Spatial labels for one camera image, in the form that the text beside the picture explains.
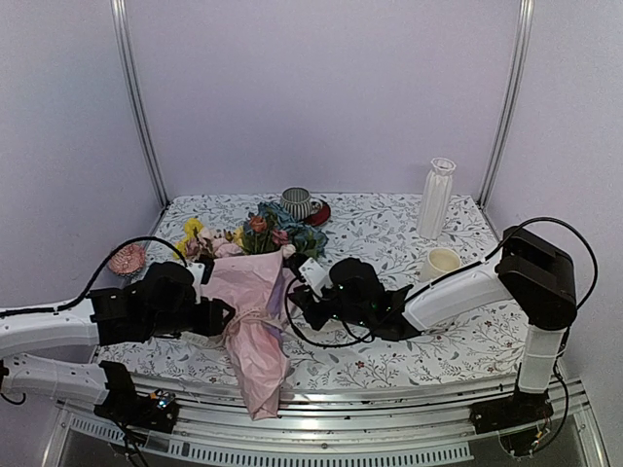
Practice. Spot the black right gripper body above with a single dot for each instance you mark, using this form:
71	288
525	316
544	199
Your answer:
354	315

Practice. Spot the striped ceramic cup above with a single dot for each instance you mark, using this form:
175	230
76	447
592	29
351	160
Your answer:
297	202

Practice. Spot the right metal frame post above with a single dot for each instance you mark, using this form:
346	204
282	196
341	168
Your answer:
517	66

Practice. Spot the cream ceramic mug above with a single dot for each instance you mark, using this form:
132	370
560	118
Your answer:
438	262

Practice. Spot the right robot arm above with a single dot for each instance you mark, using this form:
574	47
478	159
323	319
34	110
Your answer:
523	268

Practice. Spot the pink paper flower bouquet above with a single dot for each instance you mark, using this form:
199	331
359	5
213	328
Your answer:
249	275

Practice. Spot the pink patterned bowl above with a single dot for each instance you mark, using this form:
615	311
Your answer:
129	261

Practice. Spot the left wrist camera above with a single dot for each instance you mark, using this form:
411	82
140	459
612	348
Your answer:
201	272

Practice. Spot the red patterned saucer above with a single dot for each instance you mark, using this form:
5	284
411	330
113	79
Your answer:
320	213

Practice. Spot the left metal frame post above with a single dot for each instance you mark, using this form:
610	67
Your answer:
130	72

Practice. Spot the metal frame post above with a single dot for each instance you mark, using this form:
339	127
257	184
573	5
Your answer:
130	72
517	66

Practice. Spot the cream printed ribbon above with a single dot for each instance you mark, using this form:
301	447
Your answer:
250	315

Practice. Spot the white ribbed vase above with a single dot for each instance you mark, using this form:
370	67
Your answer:
436	198

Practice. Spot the aluminium front rail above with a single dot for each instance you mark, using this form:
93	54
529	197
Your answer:
405	426

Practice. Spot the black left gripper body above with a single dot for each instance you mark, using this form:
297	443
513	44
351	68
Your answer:
167	323

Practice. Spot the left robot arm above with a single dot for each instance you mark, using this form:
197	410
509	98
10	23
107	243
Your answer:
29	338

